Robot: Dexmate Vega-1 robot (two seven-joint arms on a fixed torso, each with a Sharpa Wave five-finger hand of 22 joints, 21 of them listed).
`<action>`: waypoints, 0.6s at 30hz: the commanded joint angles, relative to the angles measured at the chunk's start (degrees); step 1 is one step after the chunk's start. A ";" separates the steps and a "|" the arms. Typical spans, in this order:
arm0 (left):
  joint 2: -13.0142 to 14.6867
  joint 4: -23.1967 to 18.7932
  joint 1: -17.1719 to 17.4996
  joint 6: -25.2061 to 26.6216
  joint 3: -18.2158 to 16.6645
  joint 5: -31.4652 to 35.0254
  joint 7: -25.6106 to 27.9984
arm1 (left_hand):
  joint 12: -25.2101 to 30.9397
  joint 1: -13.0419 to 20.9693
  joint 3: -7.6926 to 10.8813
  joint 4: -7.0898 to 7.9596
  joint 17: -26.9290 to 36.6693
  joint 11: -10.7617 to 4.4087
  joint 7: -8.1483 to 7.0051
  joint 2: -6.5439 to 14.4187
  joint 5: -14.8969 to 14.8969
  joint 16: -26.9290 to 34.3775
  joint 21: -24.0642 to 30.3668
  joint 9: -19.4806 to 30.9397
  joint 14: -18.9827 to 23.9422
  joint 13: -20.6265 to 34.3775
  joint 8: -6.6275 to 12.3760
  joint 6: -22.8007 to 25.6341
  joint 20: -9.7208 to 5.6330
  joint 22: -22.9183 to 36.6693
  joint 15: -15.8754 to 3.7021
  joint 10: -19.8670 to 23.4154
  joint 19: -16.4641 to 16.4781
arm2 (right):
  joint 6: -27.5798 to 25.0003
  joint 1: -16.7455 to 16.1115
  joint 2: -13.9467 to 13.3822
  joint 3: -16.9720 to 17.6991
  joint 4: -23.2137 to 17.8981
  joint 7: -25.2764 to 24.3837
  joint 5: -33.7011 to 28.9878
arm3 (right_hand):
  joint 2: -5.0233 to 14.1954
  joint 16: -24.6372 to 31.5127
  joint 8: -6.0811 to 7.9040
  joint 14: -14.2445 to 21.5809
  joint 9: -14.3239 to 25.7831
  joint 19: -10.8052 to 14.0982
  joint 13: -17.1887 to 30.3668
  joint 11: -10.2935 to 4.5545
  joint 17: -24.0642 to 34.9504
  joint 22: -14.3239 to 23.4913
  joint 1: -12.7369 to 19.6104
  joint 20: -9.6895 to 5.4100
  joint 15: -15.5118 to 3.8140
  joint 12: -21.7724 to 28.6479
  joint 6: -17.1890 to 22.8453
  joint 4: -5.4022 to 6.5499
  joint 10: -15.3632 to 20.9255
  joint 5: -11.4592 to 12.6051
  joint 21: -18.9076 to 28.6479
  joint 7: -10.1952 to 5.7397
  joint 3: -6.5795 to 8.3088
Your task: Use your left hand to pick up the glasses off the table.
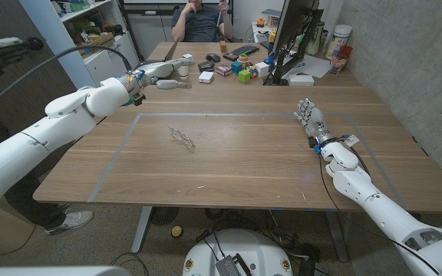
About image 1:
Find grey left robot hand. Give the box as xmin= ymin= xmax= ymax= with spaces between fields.
xmin=127 ymin=57 xmax=193 ymax=107

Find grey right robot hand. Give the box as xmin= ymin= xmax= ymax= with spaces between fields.
xmin=292 ymin=97 xmax=339 ymax=153

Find clear plastic wrapper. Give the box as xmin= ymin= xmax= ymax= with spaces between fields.
xmin=168 ymin=126 xmax=196 ymax=150

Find white low cabinet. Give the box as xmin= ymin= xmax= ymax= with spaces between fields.
xmin=127 ymin=11 xmax=176 ymax=61

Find wide white flat box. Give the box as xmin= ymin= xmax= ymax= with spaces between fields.
xmin=288 ymin=74 xmax=315 ymax=87

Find black wallet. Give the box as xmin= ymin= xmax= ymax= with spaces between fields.
xmin=197 ymin=60 xmax=216 ymax=73

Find white shelf unit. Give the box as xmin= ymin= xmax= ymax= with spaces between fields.
xmin=18 ymin=0 xmax=140 ymax=91

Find white paper sheet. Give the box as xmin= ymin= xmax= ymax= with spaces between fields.
xmin=282 ymin=53 xmax=332 ymax=80

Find seated person grey shirt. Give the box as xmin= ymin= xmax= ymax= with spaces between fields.
xmin=170 ymin=0 xmax=236 ymax=43

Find black monitor stand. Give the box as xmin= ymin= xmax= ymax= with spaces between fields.
xmin=262 ymin=9 xmax=325 ymax=86

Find red plastic cup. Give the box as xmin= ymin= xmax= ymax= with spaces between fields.
xmin=330 ymin=44 xmax=354 ymax=74

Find cardboard box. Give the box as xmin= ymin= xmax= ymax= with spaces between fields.
xmin=76 ymin=31 xmax=117 ymax=57

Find dark tall flask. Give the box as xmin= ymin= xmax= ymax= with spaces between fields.
xmin=307 ymin=21 xmax=326 ymax=57

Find thin grabber stick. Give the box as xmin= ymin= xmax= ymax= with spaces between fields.
xmin=215 ymin=0 xmax=230 ymax=41

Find white canister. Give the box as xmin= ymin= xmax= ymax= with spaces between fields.
xmin=325 ymin=24 xmax=353 ymax=61

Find black keyboard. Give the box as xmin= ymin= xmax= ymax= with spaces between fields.
xmin=223 ymin=44 xmax=260 ymax=62

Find black computer monitor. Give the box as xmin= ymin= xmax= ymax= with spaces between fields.
xmin=272 ymin=0 xmax=321 ymax=54

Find grey table leg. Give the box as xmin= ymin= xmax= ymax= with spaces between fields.
xmin=130 ymin=205 xmax=153 ymax=254
xmin=324 ymin=210 xmax=349 ymax=263

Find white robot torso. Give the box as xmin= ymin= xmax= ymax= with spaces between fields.
xmin=182 ymin=228 xmax=294 ymax=276

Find black round floor fan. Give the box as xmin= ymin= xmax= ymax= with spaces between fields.
xmin=150 ymin=206 xmax=180 ymax=226

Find grey finned torso module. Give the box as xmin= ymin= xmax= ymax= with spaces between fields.
xmin=215 ymin=255 xmax=252 ymax=276

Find standing person black trousers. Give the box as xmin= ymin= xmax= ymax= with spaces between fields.
xmin=0 ymin=97 xmax=94 ymax=235

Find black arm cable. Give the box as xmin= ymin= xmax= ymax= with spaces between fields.
xmin=0 ymin=44 xmax=133 ymax=118
xmin=318 ymin=155 xmax=441 ymax=275

